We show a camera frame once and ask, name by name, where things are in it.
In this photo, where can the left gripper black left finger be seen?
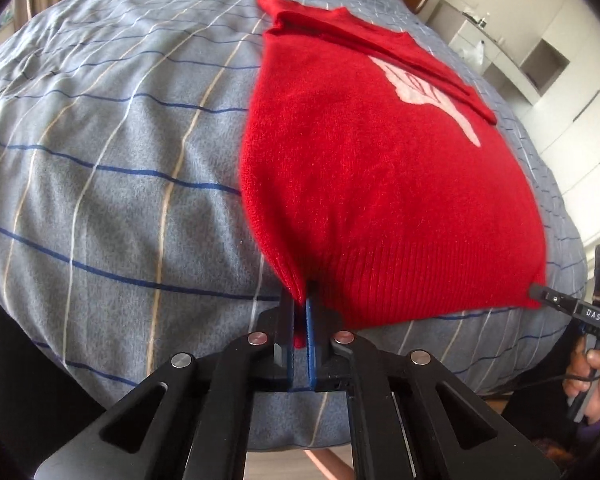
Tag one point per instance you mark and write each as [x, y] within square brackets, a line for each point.
[189, 419]

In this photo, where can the clear plastic bag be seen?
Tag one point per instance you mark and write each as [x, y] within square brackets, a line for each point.
[474, 56]

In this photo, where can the white wardrobe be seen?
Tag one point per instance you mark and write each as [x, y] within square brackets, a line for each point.
[565, 124]

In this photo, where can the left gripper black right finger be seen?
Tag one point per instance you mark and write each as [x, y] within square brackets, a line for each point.
[409, 416]

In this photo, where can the grey plaid duvet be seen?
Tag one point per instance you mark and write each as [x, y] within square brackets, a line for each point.
[122, 237]

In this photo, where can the white desk shelf unit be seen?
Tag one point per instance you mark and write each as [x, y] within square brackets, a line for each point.
[521, 84]

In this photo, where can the person's right hand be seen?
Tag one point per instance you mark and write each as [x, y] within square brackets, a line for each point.
[584, 366]

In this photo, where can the red knit sweater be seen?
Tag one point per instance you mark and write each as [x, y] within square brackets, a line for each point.
[376, 181]

